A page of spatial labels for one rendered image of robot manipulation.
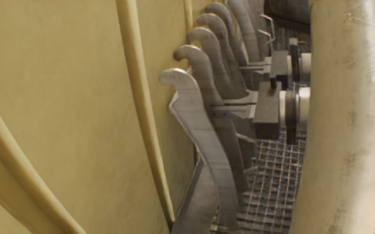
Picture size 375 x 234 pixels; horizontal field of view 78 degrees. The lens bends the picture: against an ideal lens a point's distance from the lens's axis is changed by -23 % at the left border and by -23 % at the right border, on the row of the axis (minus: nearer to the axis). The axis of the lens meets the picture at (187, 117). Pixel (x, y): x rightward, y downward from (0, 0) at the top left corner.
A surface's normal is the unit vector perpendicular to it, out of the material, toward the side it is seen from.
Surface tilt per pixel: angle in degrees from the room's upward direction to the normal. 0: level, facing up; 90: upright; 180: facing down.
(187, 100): 90
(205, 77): 90
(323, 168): 64
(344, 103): 56
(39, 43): 90
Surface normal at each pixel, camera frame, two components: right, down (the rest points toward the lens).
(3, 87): 0.95, 0.17
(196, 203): -0.05, -0.72
